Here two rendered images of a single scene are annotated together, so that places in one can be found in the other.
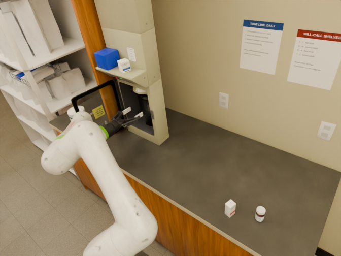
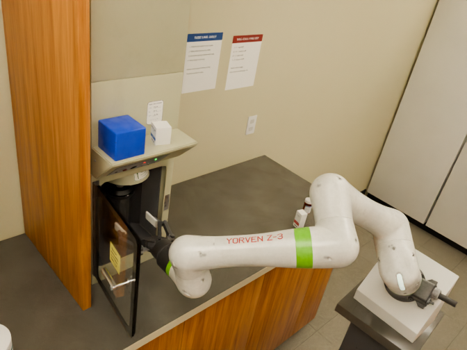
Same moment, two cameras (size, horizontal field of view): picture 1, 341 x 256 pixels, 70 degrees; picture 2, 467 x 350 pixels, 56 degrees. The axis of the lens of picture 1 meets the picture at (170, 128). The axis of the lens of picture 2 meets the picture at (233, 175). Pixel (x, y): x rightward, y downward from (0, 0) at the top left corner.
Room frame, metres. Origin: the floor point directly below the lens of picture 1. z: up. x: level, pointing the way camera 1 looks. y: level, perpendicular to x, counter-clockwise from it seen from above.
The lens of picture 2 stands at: (1.10, 1.46, 2.16)
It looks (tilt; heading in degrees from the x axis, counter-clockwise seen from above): 30 degrees down; 268
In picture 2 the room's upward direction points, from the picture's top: 11 degrees clockwise
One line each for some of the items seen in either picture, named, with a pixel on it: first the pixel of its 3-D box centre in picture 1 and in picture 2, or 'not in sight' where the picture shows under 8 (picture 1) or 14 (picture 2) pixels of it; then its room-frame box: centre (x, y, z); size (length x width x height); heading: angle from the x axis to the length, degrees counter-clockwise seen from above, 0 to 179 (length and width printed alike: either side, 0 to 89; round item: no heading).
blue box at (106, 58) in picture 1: (107, 58); (121, 137); (1.41, 0.32, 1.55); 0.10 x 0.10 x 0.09; 47
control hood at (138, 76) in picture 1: (121, 76); (146, 157); (1.35, 0.25, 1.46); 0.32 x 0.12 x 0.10; 47
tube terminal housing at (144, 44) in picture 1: (146, 84); (115, 168); (1.48, 0.12, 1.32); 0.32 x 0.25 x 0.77; 47
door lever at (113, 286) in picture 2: not in sight; (115, 277); (1.36, 0.53, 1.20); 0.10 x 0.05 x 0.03; 129
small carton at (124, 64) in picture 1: (124, 65); (160, 132); (1.31, 0.22, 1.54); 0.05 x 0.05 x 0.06; 30
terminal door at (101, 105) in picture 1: (101, 114); (114, 261); (1.38, 0.45, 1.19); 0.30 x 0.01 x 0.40; 129
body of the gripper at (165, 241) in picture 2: (116, 123); (159, 246); (1.27, 0.34, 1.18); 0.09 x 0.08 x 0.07; 136
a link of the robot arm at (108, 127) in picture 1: (107, 129); (171, 257); (1.21, 0.39, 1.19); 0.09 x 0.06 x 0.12; 46
